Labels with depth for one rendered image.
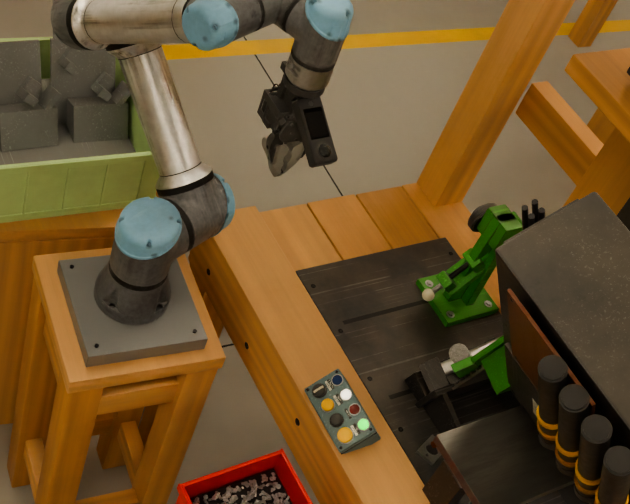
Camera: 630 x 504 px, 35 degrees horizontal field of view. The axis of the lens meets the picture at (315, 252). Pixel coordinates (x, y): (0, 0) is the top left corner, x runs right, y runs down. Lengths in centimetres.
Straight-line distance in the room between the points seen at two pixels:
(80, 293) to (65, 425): 27
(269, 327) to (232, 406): 100
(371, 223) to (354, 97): 189
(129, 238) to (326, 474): 59
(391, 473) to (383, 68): 277
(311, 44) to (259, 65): 263
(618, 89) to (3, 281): 139
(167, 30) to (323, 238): 84
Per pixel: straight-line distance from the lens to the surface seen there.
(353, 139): 403
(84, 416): 210
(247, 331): 213
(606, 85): 192
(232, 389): 308
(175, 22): 160
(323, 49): 160
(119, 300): 199
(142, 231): 188
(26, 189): 222
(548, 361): 137
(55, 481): 230
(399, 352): 213
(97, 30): 175
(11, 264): 236
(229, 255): 217
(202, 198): 196
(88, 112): 239
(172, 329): 203
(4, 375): 271
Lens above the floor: 247
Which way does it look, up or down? 45 degrees down
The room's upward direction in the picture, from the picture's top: 24 degrees clockwise
